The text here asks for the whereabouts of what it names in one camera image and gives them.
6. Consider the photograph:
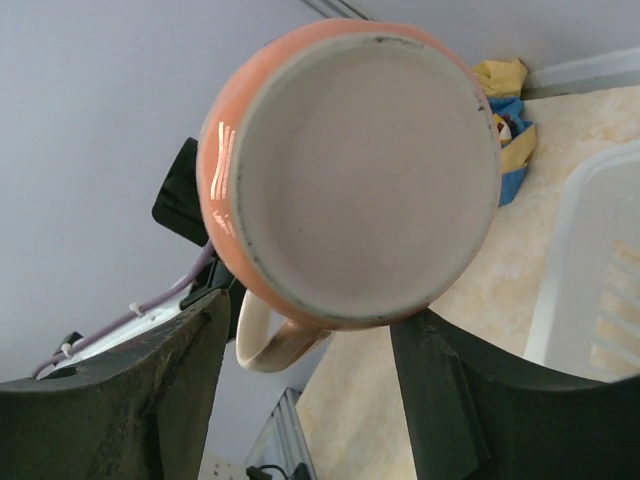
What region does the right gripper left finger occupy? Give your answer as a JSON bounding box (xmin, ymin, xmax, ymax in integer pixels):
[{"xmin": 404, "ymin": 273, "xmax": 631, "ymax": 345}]
[{"xmin": 1, "ymin": 290, "xmax": 230, "ymax": 479}]

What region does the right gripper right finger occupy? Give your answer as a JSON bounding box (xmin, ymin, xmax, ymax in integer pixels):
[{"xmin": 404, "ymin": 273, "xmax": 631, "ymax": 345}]
[{"xmin": 390, "ymin": 309, "xmax": 639, "ymax": 479}]

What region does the blue and yellow cloth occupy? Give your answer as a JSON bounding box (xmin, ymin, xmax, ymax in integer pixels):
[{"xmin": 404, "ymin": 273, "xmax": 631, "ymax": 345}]
[{"xmin": 473, "ymin": 59, "xmax": 537, "ymax": 207}]

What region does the pink ceramic mug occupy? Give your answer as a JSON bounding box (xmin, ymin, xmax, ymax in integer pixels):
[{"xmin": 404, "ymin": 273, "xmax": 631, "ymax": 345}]
[{"xmin": 196, "ymin": 18, "xmax": 501, "ymax": 372}]

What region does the aluminium frame rail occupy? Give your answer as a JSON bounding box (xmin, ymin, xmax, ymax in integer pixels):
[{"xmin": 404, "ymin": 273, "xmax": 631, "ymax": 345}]
[{"xmin": 244, "ymin": 388, "xmax": 317, "ymax": 480}]

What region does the white plastic dish rack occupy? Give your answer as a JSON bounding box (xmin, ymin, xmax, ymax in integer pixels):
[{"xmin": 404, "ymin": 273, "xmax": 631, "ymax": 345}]
[{"xmin": 524, "ymin": 141, "xmax": 639, "ymax": 382}]

